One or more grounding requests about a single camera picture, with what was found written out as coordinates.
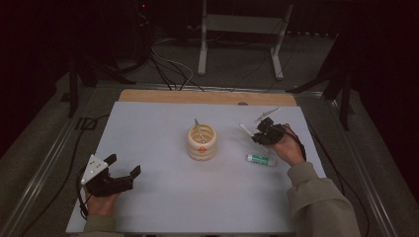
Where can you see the dark equipment rack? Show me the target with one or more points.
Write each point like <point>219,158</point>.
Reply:
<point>141,29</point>

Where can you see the person's left hand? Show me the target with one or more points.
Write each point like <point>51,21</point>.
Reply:
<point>100,204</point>

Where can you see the white metal stand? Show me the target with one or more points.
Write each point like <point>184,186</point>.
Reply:
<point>203,39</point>

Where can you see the person's right hand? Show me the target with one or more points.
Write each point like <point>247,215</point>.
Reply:
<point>288,148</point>

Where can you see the green white toothpaste tube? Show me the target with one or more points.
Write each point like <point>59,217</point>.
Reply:
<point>262,160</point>

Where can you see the white table mat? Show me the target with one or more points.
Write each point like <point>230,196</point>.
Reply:
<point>164,197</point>

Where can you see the metal floor rail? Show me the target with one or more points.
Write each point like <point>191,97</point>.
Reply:
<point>362,177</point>
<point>42,168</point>

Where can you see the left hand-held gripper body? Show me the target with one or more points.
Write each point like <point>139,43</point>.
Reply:
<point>105,186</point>

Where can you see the cream ribbed pen holder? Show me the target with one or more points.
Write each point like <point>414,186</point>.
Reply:
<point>202,144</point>

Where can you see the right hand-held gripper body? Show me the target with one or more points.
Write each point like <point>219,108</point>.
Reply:
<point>271,133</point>

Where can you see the black stand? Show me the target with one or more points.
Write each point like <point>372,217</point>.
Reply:
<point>73,89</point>
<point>344,98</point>

